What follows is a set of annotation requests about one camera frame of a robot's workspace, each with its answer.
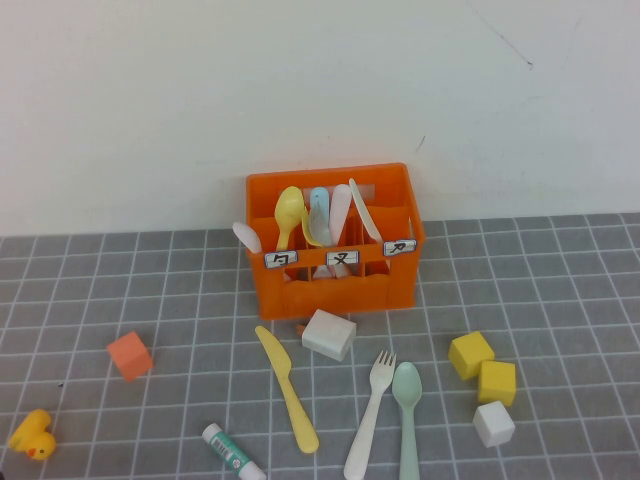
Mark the yellow plastic knife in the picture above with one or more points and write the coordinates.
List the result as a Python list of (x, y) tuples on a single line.
[(287, 380)]

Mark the mint green plastic spoon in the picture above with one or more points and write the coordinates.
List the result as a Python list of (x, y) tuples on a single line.
[(406, 385)]

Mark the white plastic fork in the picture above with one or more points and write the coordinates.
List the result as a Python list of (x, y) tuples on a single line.
[(370, 415)]

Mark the green white glue stick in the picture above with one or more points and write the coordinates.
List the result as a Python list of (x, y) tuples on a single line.
[(230, 450)]

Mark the pale pink plastic cutlery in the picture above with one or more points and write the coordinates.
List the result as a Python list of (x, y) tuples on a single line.
[(340, 205)]

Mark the light blue plastic cutlery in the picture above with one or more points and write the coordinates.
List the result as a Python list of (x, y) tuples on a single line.
[(320, 197)]

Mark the orange plastic cutlery holder crate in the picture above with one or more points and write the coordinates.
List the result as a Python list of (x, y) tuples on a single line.
[(340, 295)]

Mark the grey plastic fork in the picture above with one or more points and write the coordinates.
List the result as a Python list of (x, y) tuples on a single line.
[(323, 231)]

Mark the yellow plastic fork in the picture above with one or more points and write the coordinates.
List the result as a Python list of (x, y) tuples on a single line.
[(307, 230)]

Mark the yellow plastic spoon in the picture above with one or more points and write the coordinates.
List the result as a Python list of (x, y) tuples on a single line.
[(289, 207)]

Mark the white plastic knife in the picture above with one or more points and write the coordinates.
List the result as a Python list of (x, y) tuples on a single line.
[(362, 210)]

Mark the white plastic spoon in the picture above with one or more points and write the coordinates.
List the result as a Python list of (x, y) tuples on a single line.
[(247, 235)]

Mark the white rectangular block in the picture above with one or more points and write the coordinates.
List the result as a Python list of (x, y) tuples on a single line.
[(327, 332)]

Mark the yellow foam cube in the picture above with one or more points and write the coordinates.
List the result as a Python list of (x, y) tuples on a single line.
[(496, 382), (470, 352)]

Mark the orange foam cube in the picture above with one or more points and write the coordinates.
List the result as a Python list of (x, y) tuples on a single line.
[(129, 356)]

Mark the white foam cube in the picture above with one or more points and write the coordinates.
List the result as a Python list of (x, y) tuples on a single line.
[(494, 424)]

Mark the yellow rubber duck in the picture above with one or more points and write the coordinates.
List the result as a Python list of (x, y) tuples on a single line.
[(35, 440)]

